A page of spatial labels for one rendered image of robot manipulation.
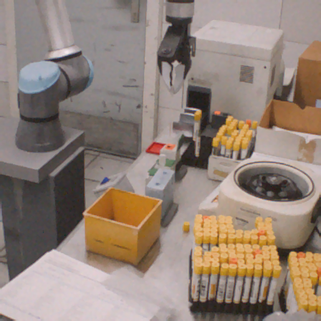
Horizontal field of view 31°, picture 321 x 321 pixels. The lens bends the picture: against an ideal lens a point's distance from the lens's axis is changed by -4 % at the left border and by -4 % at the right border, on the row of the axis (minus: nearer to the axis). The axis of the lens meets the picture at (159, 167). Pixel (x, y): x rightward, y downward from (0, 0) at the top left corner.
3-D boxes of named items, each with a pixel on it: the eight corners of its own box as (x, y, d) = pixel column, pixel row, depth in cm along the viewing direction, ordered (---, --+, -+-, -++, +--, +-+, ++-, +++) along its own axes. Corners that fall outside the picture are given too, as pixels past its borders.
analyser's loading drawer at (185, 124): (190, 111, 204) (192, 97, 201) (209, 114, 202) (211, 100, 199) (172, 133, 186) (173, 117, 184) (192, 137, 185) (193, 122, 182)
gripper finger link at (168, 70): (178, 88, 162) (180, 56, 158) (170, 94, 157) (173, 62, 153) (168, 86, 163) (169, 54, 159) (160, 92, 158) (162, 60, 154)
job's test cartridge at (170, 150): (164, 163, 170) (165, 142, 167) (180, 165, 168) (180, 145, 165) (159, 168, 166) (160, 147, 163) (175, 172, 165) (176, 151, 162)
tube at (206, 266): (208, 307, 116) (213, 264, 111) (201, 310, 115) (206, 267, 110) (202, 303, 117) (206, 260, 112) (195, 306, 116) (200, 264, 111)
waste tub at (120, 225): (109, 222, 143) (109, 186, 139) (161, 236, 139) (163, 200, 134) (83, 250, 132) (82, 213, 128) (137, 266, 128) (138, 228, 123)
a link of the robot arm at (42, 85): (10, 112, 165) (8, 67, 159) (40, 99, 176) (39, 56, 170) (41, 122, 160) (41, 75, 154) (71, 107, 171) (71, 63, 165)
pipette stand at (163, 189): (152, 201, 153) (153, 166, 148) (178, 206, 151) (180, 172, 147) (139, 221, 144) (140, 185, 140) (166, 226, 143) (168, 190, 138)
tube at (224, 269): (213, 309, 115) (219, 266, 110) (216, 304, 117) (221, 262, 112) (221, 311, 115) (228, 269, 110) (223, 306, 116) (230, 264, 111)
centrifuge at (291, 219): (226, 185, 162) (231, 145, 156) (327, 215, 150) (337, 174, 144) (187, 226, 143) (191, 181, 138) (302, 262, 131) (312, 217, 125)
